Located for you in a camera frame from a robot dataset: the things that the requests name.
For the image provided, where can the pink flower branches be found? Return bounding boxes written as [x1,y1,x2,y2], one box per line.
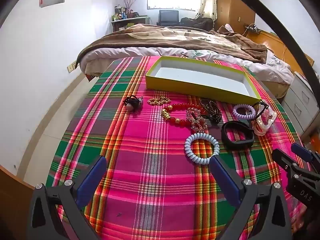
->
[121,0,140,15]

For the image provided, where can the patterned curtain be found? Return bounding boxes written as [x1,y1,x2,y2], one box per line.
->
[195,0,217,20]

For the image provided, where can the black cable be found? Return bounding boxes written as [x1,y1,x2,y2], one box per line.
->
[215,0,320,95]

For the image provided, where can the grey drawer cabinet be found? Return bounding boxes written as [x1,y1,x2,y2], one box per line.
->
[281,71,320,133]

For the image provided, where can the wooden wardrobe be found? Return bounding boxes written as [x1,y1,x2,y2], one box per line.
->
[216,0,257,34]

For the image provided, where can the brown wooden board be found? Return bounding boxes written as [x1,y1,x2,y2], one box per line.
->
[0,166,34,240]

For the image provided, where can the wooden headboard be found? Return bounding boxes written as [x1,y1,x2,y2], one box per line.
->
[246,30,315,67]

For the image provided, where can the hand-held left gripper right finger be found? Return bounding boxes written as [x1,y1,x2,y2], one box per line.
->
[209,155,293,240]

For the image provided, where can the light blue spiral hair tie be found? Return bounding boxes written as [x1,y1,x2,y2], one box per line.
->
[184,132,220,165]

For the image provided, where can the brown blanket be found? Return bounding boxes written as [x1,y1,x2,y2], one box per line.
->
[76,24,268,64]

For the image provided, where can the red bead bracelet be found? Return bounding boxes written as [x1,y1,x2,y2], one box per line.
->
[160,102,203,130]

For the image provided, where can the pearly hair claw clip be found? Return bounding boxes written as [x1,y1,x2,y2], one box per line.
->
[251,104,277,137]

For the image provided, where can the yellow bed base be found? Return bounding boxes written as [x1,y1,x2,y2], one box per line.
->
[260,79,290,98]

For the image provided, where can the gold chain bracelet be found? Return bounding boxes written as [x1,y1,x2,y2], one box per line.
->
[147,96,172,106]

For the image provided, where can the black hair tie pearl bead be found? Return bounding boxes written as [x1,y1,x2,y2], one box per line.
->
[123,95,144,112]

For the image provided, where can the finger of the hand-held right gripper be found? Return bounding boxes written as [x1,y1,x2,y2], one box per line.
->
[272,149,300,178]
[291,142,320,175]

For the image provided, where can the black wristband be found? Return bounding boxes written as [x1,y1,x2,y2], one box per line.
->
[221,121,255,150]

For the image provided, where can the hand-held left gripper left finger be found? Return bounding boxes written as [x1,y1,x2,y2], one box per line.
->
[27,156,108,240]

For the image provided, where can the group of bottles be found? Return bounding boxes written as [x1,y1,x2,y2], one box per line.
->
[112,5,140,20]

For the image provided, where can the dark brown bead bracelet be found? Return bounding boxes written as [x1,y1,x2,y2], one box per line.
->
[199,99,223,125]

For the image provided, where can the yellow cardboard box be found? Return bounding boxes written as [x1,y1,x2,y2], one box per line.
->
[145,56,262,105]

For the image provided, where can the window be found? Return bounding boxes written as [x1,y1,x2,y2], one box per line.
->
[147,0,195,11]

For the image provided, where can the white floral duvet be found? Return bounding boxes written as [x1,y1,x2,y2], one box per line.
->
[77,46,294,84]

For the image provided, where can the pink green plaid cloth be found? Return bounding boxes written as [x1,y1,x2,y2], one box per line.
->
[46,56,312,240]

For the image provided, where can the desk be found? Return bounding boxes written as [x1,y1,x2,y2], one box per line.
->
[111,16,150,32]

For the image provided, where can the purple spiral hair tie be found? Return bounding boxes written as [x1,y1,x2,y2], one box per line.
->
[232,103,257,120]

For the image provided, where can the black hair tie dark ball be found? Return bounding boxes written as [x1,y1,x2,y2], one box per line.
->
[253,99,270,110]

